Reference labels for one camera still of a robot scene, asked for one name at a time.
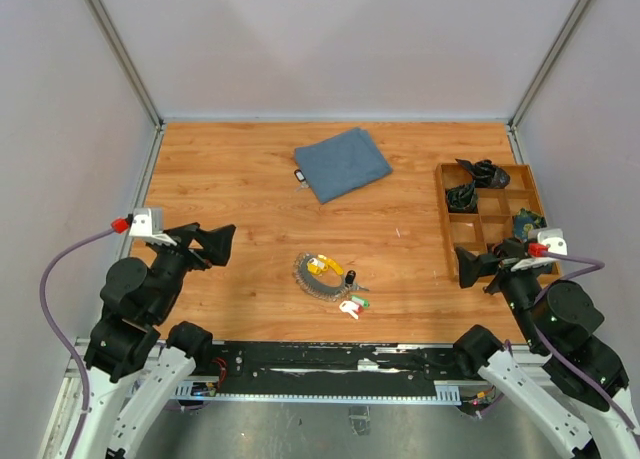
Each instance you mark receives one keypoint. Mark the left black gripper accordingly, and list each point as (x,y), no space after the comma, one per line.
(216,243)

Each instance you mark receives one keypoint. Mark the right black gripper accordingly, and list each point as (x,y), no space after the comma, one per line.
(470,264)

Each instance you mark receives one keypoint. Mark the yellow tagged key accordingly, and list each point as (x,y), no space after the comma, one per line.
(316,267)

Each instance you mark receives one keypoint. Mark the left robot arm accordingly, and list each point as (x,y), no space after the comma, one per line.
(137,298)

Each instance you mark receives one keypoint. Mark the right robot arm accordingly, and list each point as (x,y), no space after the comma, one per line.
(559,322)

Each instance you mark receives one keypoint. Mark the wooden compartment tray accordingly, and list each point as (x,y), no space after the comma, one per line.
(493,219)

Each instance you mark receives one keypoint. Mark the dark rolled tie middle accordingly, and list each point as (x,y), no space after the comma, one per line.
(462,199)

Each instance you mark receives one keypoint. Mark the dark rolled tie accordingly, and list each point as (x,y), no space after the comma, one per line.
(486,174)
(462,199)

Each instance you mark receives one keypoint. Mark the blue floral rolled tie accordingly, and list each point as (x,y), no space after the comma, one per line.
(525,221)

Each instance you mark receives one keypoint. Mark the dark rolled tie top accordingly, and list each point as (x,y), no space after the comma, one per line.
(486,174)

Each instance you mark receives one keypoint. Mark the black key fob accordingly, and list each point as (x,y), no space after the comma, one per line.
(299,175)

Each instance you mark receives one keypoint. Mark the green key tag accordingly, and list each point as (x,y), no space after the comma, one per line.
(360,301)

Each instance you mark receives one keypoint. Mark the black key tag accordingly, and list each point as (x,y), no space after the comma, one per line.
(351,283)

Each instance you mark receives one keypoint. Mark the white key tag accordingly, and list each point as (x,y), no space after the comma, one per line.
(346,307)

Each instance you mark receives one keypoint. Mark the folded blue cloth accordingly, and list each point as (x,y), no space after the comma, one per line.
(341,164)

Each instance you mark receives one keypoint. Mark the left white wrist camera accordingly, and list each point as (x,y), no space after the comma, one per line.
(147,225)

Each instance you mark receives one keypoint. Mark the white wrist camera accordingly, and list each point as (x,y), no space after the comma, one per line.
(147,225)
(539,247)

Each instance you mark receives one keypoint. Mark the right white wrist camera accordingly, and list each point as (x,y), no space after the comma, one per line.
(539,247)

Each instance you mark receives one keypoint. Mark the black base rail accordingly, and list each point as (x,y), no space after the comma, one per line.
(332,371)

